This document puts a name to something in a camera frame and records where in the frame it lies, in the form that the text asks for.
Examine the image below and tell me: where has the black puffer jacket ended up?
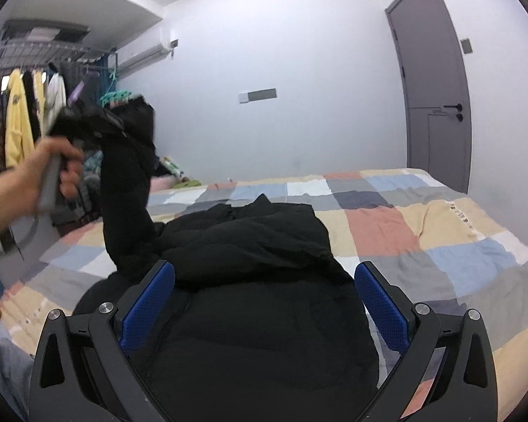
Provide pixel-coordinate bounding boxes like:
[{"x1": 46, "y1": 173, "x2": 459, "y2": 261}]
[{"x1": 53, "y1": 98, "x2": 378, "y2": 421}]

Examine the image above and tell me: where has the pile of clothes beside bed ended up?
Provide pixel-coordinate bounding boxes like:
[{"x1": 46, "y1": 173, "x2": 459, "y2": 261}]
[{"x1": 83, "y1": 151, "x2": 201, "y2": 193}]

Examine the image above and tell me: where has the metal clothes rack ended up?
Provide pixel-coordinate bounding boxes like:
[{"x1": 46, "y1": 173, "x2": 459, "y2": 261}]
[{"x1": 0, "y1": 19, "x2": 115, "y2": 71}]

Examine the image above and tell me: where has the grey bedroom door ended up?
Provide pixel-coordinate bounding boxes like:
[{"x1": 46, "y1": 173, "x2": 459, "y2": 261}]
[{"x1": 386, "y1": 0, "x2": 472, "y2": 193}]

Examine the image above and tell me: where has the person's left hand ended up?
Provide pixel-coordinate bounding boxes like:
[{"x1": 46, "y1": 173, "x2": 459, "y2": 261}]
[{"x1": 0, "y1": 137, "x2": 83, "y2": 232}]

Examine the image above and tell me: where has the green sock drying hanger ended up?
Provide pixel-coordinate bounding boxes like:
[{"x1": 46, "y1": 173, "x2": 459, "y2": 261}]
[{"x1": 100, "y1": 70, "x2": 132, "y2": 107}]

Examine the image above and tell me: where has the white hanging garment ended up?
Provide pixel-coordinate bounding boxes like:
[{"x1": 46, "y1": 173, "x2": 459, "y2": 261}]
[{"x1": 44, "y1": 72, "x2": 67, "y2": 134}]

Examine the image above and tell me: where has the yellow hanging sweater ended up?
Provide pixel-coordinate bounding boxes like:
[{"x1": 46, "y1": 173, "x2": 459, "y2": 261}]
[{"x1": 4, "y1": 69, "x2": 34, "y2": 168}]

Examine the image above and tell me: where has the colourful patchwork bed quilt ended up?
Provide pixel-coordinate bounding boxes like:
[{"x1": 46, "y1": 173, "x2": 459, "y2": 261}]
[{"x1": 0, "y1": 169, "x2": 528, "y2": 421}]

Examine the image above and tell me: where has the white wall air conditioner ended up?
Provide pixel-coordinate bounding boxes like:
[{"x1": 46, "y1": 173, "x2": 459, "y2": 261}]
[{"x1": 116, "y1": 27, "x2": 178, "y2": 77}]

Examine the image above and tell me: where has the grey wall switch panel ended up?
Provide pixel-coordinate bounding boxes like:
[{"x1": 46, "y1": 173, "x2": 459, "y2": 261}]
[{"x1": 238, "y1": 89, "x2": 277, "y2": 104}]

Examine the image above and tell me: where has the small wall switch by door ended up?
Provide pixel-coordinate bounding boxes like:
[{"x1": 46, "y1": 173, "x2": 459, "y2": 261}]
[{"x1": 460, "y1": 38, "x2": 473, "y2": 55}]

